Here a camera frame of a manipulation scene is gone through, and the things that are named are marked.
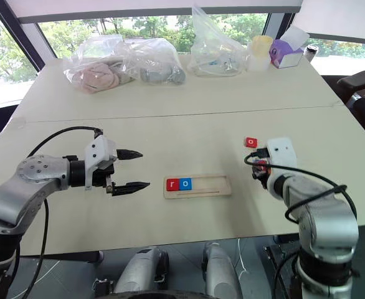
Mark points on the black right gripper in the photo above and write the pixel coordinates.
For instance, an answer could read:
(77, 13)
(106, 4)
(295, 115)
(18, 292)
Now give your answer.
(264, 179)

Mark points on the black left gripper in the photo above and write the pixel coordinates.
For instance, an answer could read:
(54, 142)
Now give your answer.
(103, 179)

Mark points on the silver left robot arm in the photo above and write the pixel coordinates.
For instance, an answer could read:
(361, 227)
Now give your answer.
(30, 183)

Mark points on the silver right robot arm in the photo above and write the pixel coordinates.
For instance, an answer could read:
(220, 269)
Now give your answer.
(322, 224)

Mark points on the red letter o block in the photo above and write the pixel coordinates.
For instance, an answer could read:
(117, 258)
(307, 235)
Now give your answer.
(251, 142)

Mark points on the red letter r block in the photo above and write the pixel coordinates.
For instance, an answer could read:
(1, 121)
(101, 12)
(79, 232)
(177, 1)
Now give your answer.
(172, 184)

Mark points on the wooden letter tray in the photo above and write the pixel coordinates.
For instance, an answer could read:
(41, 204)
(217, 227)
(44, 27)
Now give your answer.
(210, 187)

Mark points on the blue letter o block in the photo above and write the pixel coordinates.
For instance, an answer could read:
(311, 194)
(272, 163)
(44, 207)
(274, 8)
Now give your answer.
(185, 183)

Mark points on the silver robot leg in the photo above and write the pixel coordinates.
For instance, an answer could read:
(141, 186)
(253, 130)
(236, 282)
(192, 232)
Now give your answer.
(220, 271)
(142, 271)

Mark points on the dark rounded robot torso edge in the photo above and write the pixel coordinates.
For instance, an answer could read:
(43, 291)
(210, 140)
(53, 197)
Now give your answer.
(153, 295)

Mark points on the clear bag with pink items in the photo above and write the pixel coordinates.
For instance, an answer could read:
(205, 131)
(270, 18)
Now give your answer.
(95, 71)

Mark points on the clear bag with grey items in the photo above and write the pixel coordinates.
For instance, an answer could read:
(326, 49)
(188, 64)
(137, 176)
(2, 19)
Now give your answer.
(160, 67)

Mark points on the yellow and white plastic cup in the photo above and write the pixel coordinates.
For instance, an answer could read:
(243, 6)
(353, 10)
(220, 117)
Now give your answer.
(259, 54)

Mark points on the purple and white carton box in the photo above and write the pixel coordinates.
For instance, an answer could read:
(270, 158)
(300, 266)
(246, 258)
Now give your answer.
(286, 53)

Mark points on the clear bag with small parts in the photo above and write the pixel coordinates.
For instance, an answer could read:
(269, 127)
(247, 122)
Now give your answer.
(215, 53)

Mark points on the black chair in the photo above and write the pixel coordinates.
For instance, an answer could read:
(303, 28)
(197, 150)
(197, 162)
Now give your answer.
(363, 102)

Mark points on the dark can with white lid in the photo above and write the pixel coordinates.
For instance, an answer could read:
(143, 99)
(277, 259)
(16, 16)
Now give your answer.
(310, 53)

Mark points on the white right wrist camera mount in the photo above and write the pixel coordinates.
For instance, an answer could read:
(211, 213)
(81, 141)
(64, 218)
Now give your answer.
(282, 152)

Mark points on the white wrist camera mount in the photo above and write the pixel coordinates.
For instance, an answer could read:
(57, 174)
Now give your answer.
(99, 152)
(282, 152)

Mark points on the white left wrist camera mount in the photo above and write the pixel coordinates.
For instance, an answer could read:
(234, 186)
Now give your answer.
(99, 152)

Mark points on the black frame under table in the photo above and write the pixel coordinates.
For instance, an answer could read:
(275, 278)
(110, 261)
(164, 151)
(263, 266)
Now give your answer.
(279, 258)

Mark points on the dark window frame post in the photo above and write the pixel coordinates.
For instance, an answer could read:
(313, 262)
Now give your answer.
(20, 34)

